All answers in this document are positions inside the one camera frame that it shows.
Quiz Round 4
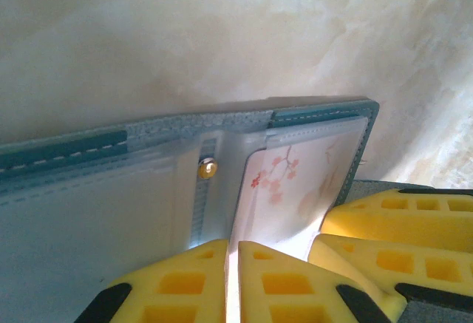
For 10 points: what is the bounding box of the white cherry blossom card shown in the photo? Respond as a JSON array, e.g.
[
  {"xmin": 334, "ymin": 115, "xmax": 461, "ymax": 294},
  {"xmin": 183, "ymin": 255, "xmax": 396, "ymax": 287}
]
[{"xmin": 228, "ymin": 141, "xmax": 365, "ymax": 257}]

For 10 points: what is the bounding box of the blue leather card holder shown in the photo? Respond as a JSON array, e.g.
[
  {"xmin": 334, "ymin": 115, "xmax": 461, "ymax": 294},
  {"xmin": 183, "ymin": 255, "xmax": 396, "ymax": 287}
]
[{"xmin": 0, "ymin": 95, "xmax": 473, "ymax": 323}]

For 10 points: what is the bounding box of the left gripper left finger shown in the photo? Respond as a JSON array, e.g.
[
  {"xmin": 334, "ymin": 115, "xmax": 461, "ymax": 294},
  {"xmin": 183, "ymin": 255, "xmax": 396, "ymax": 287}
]
[{"xmin": 73, "ymin": 239, "xmax": 228, "ymax": 323}]

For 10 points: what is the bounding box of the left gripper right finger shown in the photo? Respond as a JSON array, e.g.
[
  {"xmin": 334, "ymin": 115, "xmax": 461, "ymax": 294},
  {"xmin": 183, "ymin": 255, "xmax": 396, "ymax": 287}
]
[{"xmin": 237, "ymin": 240, "xmax": 407, "ymax": 323}]

